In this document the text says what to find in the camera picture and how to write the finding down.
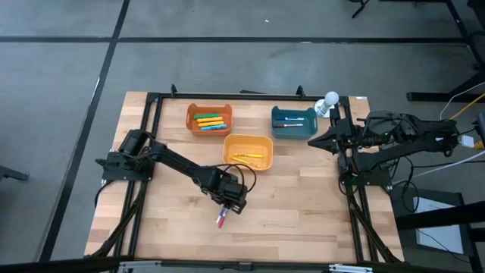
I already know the teal plastic bin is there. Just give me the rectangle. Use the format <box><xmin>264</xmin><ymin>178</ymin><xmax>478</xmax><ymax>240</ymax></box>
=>
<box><xmin>271</xmin><ymin>105</ymin><xmax>319</xmax><ymax>140</ymax></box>

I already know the white light bulb on base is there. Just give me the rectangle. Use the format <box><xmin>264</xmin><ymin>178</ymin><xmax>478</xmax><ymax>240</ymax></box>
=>
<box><xmin>314</xmin><ymin>90</ymin><xmax>340</xmax><ymax>119</ymax></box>

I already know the yellow plastic bin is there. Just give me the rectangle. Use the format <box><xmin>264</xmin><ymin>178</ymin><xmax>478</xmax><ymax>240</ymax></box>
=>
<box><xmin>222</xmin><ymin>133</ymin><xmax>274</xmax><ymax>172</ymax></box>

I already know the silver aluminium bracket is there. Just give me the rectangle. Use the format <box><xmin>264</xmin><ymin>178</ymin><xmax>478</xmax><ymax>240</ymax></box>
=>
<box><xmin>117</xmin><ymin>260</ymin><xmax>164</xmax><ymax>273</ymax></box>
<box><xmin>328</xmin><ymin>263</ymin><xmax>374</xmax><ymax>273</ymax></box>

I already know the grey cable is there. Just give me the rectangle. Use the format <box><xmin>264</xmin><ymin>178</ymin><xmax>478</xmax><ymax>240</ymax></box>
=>
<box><xmin>392</xmin><ymin>149</ymin><xmax>485</xmax><ymax>187</ymax></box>

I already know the black cart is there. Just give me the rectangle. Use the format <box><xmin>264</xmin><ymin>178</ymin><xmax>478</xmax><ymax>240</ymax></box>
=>
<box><xmin>389</xmin><ymin>187</ymin><xmax>485</xmax><ymax>273</ymax></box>

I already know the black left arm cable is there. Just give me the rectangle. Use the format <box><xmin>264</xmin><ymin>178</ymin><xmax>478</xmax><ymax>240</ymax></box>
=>
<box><xmin>221</xmin><ymin>163</ymin><xmax>258</xmax><ymax>194</ymax></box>

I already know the white paper sheet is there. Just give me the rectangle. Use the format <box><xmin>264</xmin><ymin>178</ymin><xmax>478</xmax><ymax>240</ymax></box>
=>
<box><xmin>414</xmin><ymin>195</ymin><xmax>466</xmax><ymax>256</ymax></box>

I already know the orange plastic bin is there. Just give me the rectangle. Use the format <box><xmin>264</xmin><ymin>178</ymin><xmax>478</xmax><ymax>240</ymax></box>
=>
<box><xmin>185</xmin><ymin>102</ymin><xmax>233</xmax><ymax>137</ymax></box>

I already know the yellow power cable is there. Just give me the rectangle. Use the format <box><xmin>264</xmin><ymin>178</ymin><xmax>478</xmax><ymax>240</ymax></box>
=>
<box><xmin>449</xmin><ymin>93</ymin><xmax>485</xmax><ymax>149</ymax></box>

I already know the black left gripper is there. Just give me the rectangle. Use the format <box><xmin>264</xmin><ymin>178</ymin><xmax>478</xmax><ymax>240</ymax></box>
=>
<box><xmin>211</xmin><ymin>170</ymin><xmax>249</xmax><ymax>215</ymax></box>

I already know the white cable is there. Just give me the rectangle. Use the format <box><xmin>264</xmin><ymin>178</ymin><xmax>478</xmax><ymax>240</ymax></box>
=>
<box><xmin>438</xmin><ymin>81</ymin><xmax>485</xmax><ymax>121</ymax></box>

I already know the black aluminium table frame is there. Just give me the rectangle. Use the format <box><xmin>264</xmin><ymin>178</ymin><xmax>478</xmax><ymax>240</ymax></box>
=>
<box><xmin>85</xmin><ymin>90</ymin><xmax>405</xmax><ymax>266</ymax></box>

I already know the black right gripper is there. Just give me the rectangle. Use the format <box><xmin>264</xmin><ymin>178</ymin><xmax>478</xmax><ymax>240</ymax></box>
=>
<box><xmin>307</xmin><ymin>107</ymin><xmax>365</xmax><ymax>174</ymax></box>

